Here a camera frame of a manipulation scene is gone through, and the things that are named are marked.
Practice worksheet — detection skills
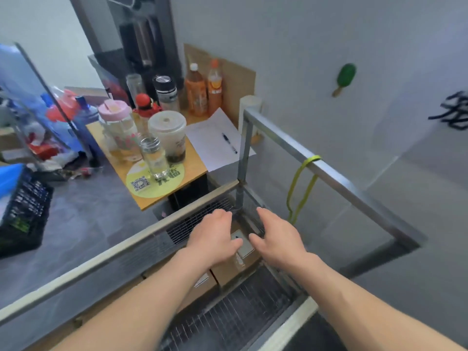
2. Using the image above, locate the person's left hand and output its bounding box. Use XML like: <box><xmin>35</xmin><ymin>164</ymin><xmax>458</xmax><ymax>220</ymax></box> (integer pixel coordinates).
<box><xmin>186</xmin><ymin>209</ymin><xmax>244</xmax><ymax>269</ymax></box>

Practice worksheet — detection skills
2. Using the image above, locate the person's right hand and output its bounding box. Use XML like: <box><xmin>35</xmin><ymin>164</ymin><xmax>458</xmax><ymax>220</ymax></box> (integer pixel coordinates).
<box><xmin>248</xmin><ymin>207</ymin><xmax>322</xmax><ymax>273</ymax></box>

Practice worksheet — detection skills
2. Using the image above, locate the metal wire cage cart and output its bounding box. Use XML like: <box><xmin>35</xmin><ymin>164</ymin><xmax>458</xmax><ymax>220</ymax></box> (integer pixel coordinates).
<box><xmin>0</xmin><ymin>107</ymin><xmax>429</xmax><ymax>351</ymax></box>

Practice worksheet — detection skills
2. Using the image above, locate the person's left forearm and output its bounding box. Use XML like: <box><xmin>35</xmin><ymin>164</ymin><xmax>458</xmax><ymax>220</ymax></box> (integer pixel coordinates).
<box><xmin>51</xmin><ymin>247</ymin><xmax>217</xmax><ymax>351</ymax></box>

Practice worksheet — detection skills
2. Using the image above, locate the person's right forearm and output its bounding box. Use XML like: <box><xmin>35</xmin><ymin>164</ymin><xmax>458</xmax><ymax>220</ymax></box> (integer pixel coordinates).
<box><xmin>292</xmin><ymin>253</ymin><xmax>468</xmax><ymax>351</ymax></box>

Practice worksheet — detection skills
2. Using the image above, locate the yellow-green round sticker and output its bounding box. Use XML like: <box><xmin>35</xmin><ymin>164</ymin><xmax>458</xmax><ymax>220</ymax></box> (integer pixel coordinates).
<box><xmin>125</xmin><ymin>158</ymin><xmax>186</xmax><ymax>200</ymax></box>

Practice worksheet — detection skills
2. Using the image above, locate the white paper sheet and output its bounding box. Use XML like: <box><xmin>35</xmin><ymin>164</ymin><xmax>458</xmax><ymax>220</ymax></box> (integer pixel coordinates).
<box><xmin>185</xmin><ymin>107</ymin><xmax>257</xmax><ymax>174</ymax></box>

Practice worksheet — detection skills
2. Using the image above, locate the black pen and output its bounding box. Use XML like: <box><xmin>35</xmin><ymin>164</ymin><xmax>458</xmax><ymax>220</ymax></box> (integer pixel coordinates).
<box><xmin>221</xmin><ymin>132</ymin><xmax>239</xmax><ymax>155</ymax></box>

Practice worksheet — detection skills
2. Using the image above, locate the clear glass jar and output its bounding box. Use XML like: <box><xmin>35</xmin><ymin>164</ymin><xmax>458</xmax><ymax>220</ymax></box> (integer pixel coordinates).
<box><xmin>139</xmin><ymin>136</ymin><xmax>171</xmax><ymax>180</ymax></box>

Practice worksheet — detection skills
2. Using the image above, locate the white lid drink cup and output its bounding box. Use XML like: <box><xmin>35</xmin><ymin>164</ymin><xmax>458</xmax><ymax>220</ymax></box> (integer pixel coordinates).
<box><xmin>147</xmin><ymin>110</ymin><xmax>188</xmax><ymax>164</ymax></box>

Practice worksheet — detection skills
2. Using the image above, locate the small yellow table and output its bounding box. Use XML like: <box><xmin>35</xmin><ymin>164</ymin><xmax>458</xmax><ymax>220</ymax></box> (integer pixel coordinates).
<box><xmin>85</xmin><ymin>109</ymin><xmax>210</xmax><ymax>212</ymax></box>

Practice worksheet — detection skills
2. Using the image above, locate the brown tea bottle white cap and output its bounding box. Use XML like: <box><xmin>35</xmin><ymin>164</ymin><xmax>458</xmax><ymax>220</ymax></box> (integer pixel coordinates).
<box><xmin>184</xmin><ymin>62</ymin><xmax>209</xmax><ymax>118</ymax></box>

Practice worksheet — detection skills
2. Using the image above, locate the pink lid clear tumbler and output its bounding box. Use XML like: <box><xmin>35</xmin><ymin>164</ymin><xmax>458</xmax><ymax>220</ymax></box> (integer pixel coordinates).
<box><xmin>97</xmin><ymin>98</ymin><xmax>142</xmax><ymax>158</ymax></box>

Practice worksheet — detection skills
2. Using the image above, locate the orange drink bottle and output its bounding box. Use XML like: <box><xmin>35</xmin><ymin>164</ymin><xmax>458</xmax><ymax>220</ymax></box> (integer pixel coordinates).
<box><xmin>206</xmin><ymin>58</ymin><xmax>223</xmax><ymax>117</ymax></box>

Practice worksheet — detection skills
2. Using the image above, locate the red lid bottle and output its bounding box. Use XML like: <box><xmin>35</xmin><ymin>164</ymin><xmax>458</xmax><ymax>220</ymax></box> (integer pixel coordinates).
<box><xmin>132</xmin><ymin>92</ymin><xmax>163</xmax><ymax>135</ymax></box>

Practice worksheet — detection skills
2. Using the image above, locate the black lid steel flask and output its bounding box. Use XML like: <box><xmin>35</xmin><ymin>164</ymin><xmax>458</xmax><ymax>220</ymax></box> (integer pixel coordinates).
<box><xmin>152</xmin><ymin>74</ymin><xmax>180</xmax><ymax>114</ymax></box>

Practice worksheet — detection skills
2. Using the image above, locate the heap of mixed rubbish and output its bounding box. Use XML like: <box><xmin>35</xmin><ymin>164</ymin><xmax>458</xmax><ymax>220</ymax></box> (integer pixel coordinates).
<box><xmin>26</xmin><ymin>139</ymin><xmax>102</xmax><ymax>182</ymax></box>

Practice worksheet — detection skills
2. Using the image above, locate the blue water jug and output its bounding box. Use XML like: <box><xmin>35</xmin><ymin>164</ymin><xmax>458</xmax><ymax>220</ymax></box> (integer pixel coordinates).
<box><xmin>71</xmin><ymin>95</ymin><xmax>106</xmax><ymax>158</ymax></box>

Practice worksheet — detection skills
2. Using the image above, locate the black plastic crate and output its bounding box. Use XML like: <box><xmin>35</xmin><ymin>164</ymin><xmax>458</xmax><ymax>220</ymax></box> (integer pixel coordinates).
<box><xmin>0</xmin><ymin>167</ymin><xmax>55</xmax><ymax>259</ymax></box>

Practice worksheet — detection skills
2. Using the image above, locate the red plastic object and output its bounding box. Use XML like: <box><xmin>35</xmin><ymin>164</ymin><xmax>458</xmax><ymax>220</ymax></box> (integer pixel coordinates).
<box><xmin>45</xmin><ymin>89</ymin><xmax>80</xmax><ymax>124</ymax></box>

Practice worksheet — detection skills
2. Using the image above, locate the black water dispenser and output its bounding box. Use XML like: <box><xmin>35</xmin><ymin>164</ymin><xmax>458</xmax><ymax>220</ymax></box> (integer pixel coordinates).
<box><xmin>87</xmin><ymin>0</ymin><xmax>184</xmax><ymax>103</ymax></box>

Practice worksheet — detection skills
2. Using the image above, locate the blue plastic box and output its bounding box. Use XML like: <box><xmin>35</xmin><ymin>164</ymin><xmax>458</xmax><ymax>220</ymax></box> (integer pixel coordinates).
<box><xmin>0</xmin><ymin>163</ymin><xmax>25</xmax><ymax>198</ymax></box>

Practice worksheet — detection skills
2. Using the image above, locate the large pale blue jug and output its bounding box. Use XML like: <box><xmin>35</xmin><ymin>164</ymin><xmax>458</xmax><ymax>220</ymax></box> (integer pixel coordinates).
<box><xmin>0</xmin><ymin>42</ymin><xmax>85</xmax><ymax>155</ymax></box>

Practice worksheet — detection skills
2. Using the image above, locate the yellow-green rope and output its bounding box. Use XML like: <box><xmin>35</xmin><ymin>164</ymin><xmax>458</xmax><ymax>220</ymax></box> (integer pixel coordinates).
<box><xmin>286</xmin><ymin>155</ymin><xmax>323</xmax><ymax>226</ymax></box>

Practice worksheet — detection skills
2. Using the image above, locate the green popsicle wall hook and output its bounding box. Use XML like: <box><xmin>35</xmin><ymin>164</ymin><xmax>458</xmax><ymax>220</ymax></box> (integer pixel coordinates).
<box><xmin>331</xmin><ymin>62</ymin><xmax>357</xmax><ymax>98</ymax></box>

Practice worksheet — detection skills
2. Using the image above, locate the wall sign with black characters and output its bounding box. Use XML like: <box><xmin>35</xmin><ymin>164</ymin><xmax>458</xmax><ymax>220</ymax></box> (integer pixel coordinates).
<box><xmin>428</xmin><ymin>89</ymin><xmax>468</xmax><ymax>131</ymax></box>

